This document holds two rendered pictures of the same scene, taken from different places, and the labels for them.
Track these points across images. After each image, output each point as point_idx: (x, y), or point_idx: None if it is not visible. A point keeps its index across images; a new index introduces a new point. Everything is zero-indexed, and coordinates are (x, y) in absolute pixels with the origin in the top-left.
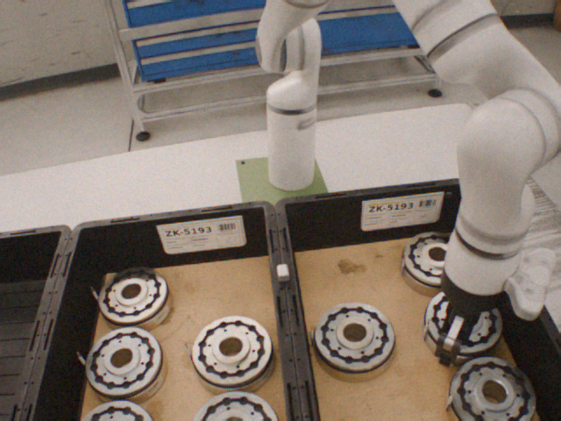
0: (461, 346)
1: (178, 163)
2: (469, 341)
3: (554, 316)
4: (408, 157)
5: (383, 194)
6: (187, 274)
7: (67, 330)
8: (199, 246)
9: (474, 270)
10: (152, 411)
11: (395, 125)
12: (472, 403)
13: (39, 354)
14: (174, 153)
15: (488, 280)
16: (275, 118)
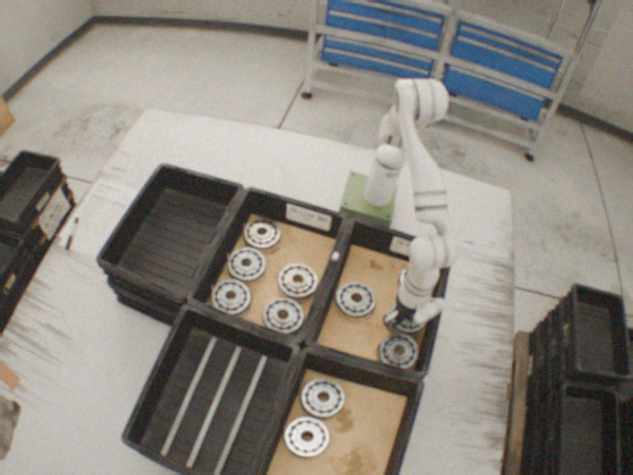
0: (391, 323)
1: (316, 152)
2: (405, 326)
3: (469, 337)
4: (454, 212)
5: (406, 237)
6: (293, 232)
7: (226, 239)
8: (305, 221)
9: (405, 294)
10: (250, 292)
11: (459, 186)
12: (388, 349)
13: (214, 247)
14: (317, 144)
15: (408, 301)
16: (376, 165)
